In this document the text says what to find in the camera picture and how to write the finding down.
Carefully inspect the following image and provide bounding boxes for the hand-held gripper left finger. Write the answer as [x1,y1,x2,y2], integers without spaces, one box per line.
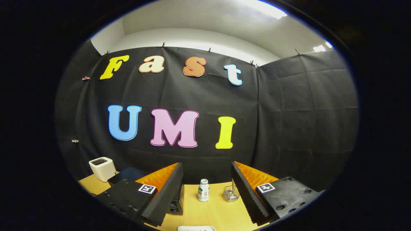
[96,162,184,227]

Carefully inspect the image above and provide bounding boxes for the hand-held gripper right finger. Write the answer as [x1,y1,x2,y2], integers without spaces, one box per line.
[231,161,321,226]

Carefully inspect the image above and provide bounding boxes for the black toaster oven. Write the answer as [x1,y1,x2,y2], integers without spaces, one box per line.
[108,167,185,216]

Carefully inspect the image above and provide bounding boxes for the white square plate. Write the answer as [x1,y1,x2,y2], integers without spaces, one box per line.
[178,226,216,231]

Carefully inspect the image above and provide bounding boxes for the cream bread toaster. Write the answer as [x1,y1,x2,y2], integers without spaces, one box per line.
[89,157,117,182]

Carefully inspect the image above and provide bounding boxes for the white bottle green label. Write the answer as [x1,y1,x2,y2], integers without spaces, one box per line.
[198,179,210,202]

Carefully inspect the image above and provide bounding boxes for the small ceiling light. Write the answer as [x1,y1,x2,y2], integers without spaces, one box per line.
[313,41,334,52]

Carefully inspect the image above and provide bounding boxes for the metal wire basket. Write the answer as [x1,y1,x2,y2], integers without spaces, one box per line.
[223,185,240,202]

